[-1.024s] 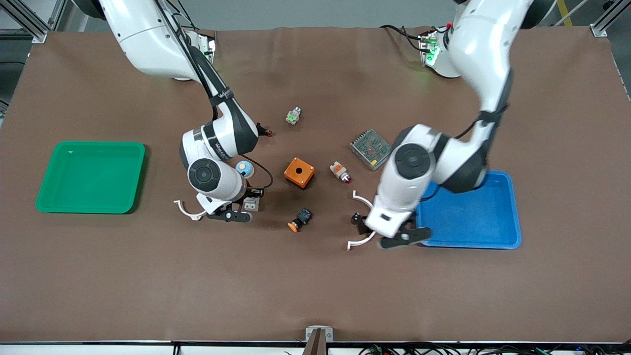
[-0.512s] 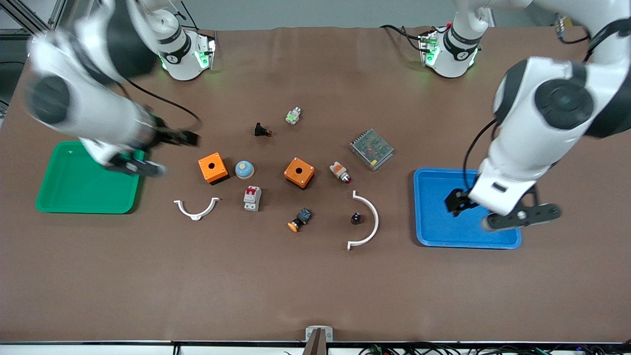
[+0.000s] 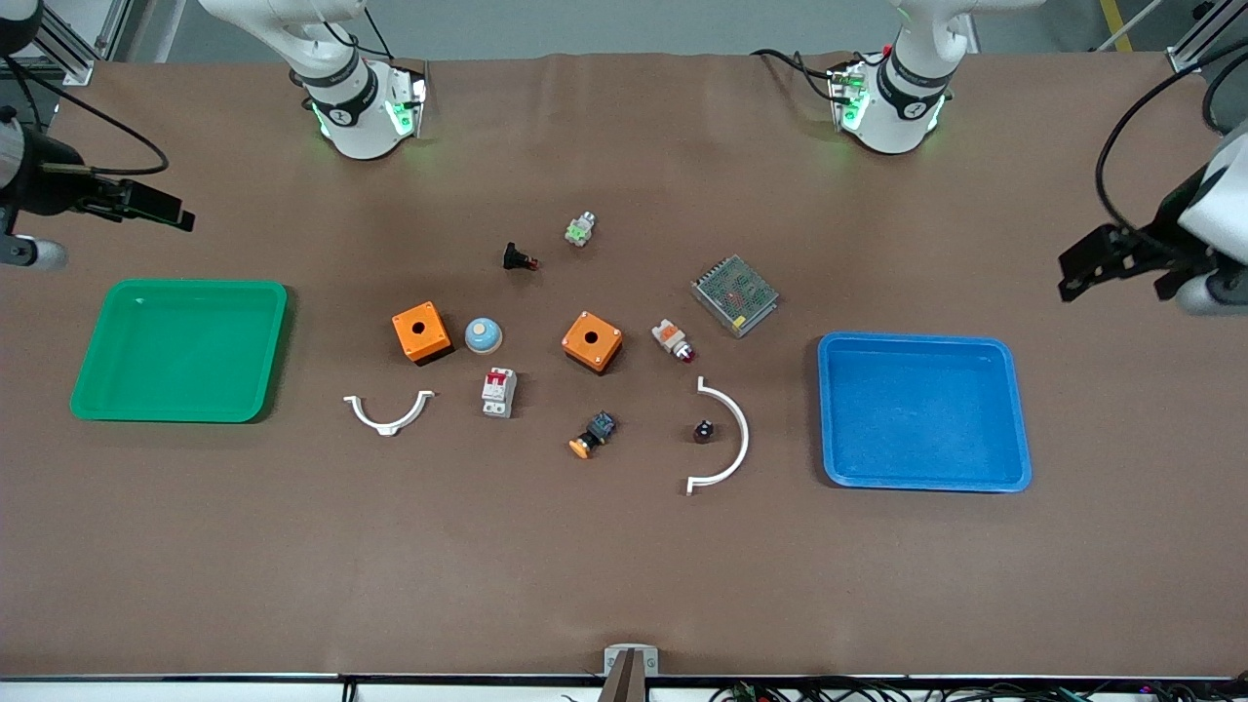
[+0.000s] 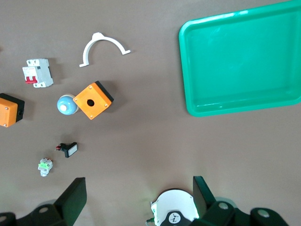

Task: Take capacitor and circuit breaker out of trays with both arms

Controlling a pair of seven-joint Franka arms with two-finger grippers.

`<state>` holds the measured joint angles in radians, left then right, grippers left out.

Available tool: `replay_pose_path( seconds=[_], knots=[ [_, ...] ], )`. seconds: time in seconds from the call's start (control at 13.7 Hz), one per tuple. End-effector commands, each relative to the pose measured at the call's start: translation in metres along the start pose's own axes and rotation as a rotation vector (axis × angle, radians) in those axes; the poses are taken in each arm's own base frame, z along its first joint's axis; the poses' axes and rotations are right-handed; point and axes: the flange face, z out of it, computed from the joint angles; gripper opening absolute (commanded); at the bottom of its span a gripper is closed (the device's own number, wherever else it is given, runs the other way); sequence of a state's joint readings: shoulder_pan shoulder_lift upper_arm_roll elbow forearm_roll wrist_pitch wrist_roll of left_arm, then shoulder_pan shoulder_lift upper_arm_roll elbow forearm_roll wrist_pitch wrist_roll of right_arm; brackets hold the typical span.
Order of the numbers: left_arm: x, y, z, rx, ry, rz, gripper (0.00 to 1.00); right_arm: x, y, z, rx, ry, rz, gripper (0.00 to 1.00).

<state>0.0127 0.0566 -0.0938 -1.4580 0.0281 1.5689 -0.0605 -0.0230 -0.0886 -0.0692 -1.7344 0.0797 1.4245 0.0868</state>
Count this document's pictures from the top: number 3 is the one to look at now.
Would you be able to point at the large white arc clamp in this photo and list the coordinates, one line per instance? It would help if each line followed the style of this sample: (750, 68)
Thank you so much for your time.
(739, 453)

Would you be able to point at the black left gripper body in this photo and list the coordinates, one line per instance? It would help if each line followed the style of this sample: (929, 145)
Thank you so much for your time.
(1167, 226)

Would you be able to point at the small black push button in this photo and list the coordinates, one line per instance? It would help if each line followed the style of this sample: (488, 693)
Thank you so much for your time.
(514, 256)

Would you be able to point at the small black capacitor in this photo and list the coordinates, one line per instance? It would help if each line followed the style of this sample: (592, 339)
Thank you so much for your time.
(703, 430)

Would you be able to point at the orange mushroom push button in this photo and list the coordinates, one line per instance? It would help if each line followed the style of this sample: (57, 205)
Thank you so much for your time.
(591, 438)

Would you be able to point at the aluminium frame profile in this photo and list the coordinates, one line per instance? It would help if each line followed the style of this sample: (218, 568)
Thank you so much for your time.
(1197, 44)
(73, 44)

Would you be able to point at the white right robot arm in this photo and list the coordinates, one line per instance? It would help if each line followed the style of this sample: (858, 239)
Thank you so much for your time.
(356, 117)

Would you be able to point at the green white switch module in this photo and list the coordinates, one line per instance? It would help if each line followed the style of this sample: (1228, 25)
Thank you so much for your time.
(580, 230)

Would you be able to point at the metal mesh power supply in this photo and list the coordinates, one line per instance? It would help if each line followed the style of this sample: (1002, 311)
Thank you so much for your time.
(734, 294)

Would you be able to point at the blue dome button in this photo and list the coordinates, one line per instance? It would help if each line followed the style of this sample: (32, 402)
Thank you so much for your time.
(483, 335)

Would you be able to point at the green plastic tray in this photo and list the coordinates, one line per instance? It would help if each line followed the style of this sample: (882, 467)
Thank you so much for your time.
(180, 351)

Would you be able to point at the red indicator lamp switch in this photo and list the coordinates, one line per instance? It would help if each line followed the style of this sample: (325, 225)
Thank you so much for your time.
(673, 338)

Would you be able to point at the grey metal bracket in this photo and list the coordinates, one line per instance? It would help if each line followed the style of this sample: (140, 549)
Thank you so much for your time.
(614, 659)

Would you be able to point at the grey red circuit breaker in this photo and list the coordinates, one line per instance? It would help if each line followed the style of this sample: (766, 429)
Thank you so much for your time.
(498, 392)

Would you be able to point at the brown table cover mat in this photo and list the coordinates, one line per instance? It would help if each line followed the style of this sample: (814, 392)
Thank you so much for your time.
(624, 565)

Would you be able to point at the blue plastic tray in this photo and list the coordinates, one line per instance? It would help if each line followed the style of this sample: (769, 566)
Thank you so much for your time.
(921, 414)

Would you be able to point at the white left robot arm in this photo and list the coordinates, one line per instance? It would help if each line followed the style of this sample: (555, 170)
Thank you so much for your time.
(902, 107)

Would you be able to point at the small white arc clamp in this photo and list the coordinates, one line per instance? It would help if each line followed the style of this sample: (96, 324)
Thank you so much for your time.
(388, 425)

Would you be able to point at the dark camera mount strut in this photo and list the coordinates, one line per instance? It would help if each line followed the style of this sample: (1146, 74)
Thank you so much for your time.
(626, 682)

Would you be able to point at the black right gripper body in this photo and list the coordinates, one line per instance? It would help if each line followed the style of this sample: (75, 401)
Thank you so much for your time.
(47, 182)

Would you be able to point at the table edge rail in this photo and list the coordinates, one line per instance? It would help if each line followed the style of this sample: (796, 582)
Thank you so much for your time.
(195, 687)

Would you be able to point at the orange button enclosure box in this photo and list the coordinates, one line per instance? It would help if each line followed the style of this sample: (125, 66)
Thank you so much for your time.
(592, 341)
(421, 333)

